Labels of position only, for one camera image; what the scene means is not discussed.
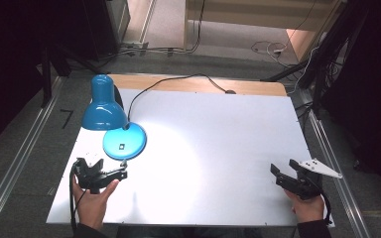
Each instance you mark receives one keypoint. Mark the black metal stand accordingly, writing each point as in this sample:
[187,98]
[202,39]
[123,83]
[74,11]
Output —
[320,62]
[46,76]

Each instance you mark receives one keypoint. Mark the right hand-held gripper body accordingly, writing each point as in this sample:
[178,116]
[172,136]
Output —
[302,186]

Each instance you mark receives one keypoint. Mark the light wooden furniture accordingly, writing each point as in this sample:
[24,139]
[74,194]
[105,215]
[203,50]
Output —
[244,15]

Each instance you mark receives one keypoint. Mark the aluminium floor rail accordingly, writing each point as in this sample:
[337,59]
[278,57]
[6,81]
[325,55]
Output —
[350,205]
[23,155]

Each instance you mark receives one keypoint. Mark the person's left hand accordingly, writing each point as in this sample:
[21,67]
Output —
[92,206]

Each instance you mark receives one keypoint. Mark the grey power strip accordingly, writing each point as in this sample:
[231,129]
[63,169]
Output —
[135,45]

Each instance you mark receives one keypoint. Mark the blue desk lamp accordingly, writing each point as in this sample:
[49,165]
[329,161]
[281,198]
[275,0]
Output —
[124,145]

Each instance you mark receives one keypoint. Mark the person's right hand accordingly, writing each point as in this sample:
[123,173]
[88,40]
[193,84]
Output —
[307,210]

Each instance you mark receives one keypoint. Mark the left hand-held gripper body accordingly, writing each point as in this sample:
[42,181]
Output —
[87,178]

